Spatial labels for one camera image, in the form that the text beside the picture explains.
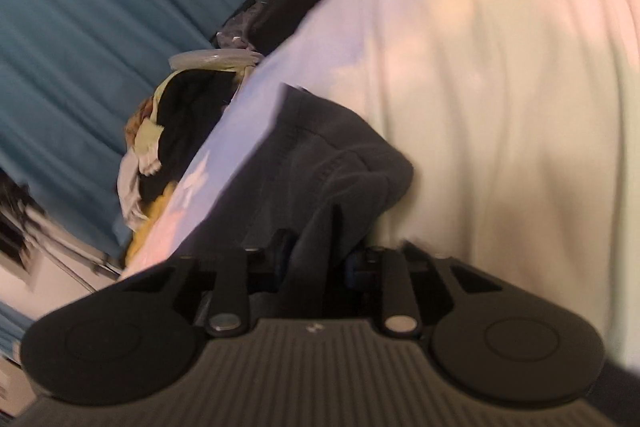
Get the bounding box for clear plastic bag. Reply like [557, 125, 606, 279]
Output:
[219, 0, 272, 54]

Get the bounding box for narrow blue curtain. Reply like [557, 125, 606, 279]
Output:
[0, 299, 37, 360]

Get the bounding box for yellow towel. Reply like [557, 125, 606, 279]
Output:
[125, 189, 177, 269]

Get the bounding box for brown garment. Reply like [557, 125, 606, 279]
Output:
[124, 99, 157, 148]

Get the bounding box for yellow-green fluffy garment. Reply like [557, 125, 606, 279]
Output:
[132, 82, 173, 174]

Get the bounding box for black garment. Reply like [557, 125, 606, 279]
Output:
[140, 69, 247, 208]

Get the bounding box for translucent round plastic cover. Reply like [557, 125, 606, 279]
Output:
[169, 48, 263, 72]

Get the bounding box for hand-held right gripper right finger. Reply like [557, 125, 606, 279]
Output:
[344, 241, 503, 337]

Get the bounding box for white garment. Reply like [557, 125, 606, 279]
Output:
[116, 154, 152, 230]

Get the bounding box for garment steamer stand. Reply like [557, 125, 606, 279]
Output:
[0, 172, 121, 295]

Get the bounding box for dark grey garment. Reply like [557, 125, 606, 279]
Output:
[165, 82, 416, 323]

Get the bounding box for wide blue curtain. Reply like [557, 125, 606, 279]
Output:
[0, 0, 291, 258]

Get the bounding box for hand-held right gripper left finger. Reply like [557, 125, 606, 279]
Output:
[122, 229, 297, 339]

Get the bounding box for pastel printed bed quilt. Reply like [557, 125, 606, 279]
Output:
[120, 0, 640, 370]

